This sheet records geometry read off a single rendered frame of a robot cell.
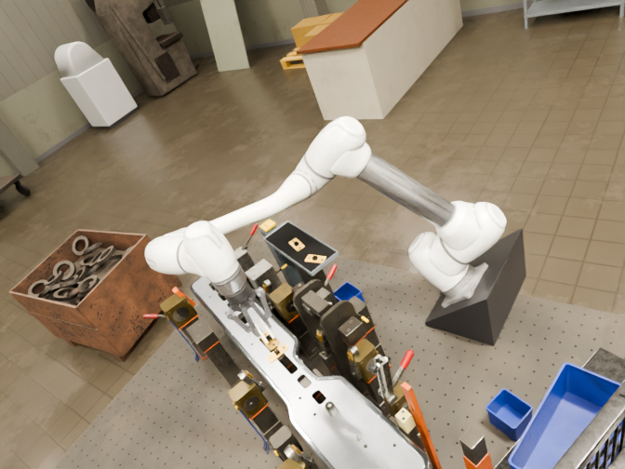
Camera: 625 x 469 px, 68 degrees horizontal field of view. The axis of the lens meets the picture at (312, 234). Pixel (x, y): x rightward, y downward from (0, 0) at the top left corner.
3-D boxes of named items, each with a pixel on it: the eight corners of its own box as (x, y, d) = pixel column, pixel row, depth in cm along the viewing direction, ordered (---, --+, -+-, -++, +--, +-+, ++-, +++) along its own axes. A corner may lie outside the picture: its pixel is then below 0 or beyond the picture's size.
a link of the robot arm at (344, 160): (469, 242, 186) (511, 208, 172) (472, 272, 174) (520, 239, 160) (306, 143, 165) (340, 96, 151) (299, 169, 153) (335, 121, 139)
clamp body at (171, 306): (192, 355, 227) (152, 308, 206) (215, 338, 231) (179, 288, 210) (199, 366, 221) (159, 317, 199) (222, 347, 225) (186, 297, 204)
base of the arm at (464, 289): (455, 279, 200) (445, 271, 200) (489, 263, 181) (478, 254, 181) (436, 311, 191) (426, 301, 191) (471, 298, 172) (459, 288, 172)
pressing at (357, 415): (183, 290, 220) (181, 288, 219) (221, 262, 227) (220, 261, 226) (377, 529, 117) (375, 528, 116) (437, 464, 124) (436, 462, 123)
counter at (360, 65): (463, 24, 635) (454, -45, 584) (380, 122, 500) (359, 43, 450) (409, 32, 684) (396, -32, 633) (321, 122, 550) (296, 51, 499)
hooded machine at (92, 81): (123, 109, 899) (76, 35, 814) (140, 108, 861) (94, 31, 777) (94, 129, 860) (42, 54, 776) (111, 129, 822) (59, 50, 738)
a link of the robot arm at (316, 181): (276, 184, 163) (296, 158, 154) (301, 167, 177) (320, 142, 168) (304, 209, 162) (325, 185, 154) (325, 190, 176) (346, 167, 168)
